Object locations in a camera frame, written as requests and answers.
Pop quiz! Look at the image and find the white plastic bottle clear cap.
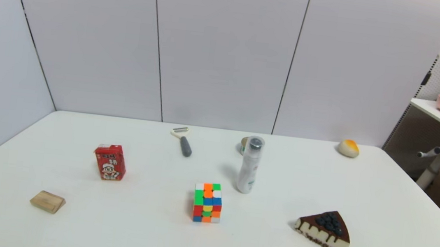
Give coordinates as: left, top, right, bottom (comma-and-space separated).
236, 135, 266, 196

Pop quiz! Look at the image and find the small wooden block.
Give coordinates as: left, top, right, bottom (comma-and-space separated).
29, 189, 67, 216

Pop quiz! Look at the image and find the chocolate blueberry cake slice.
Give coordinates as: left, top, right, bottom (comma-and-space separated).
292, 207, 354, 247

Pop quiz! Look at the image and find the toy bread bun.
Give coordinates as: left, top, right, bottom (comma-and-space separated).
337, 138, 361, 159

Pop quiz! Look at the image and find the grey handled white peeler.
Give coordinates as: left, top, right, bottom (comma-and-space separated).
168, 125, 196, 158

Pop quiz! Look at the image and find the red milk carton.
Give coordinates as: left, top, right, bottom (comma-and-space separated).
92, 142, 129, 183

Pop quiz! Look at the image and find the colourful puzzle cube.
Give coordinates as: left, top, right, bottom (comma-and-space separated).
191, 181, 225, 225

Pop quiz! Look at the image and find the small tin can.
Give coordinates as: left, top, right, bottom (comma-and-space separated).
239, 136, 250, 156

